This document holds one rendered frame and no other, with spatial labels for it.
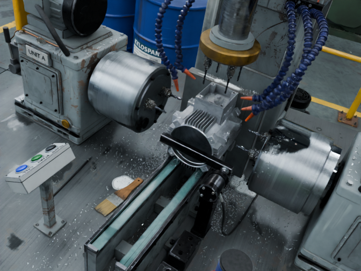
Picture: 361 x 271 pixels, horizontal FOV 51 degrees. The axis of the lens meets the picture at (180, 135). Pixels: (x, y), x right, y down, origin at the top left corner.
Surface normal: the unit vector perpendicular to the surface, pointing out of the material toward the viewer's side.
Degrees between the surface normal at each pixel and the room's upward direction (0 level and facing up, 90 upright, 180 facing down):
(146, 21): 90
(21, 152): 0
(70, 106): 90
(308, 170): 47
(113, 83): 51
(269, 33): 90
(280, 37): 90
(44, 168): 60
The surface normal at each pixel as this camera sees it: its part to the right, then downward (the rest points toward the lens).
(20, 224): 0.14, -0.76
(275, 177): -0.45, 0.31
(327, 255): -0.50, 0.49
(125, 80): -0.23, -0.22
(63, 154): 0.81, -0.02
